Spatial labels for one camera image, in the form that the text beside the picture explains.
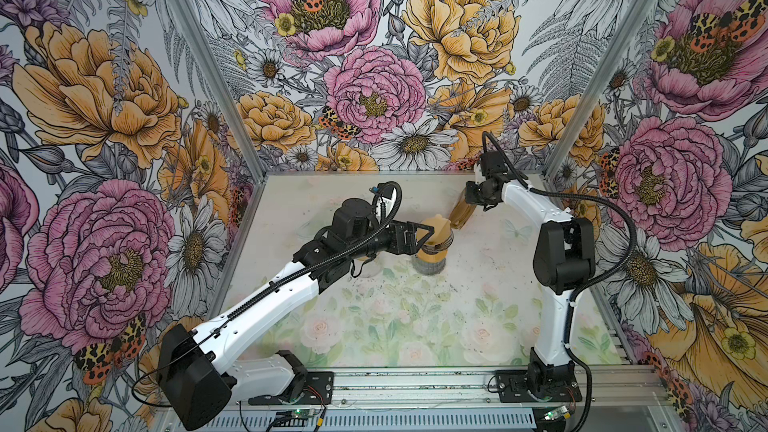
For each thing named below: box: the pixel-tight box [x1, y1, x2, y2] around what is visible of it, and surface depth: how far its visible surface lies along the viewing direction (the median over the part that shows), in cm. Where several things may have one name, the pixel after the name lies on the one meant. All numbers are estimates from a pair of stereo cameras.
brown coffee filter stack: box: [449, 187, 477, 230], surface depth 104 cm
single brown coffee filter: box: [417, 214, 451, 245], surface depth 87 cm
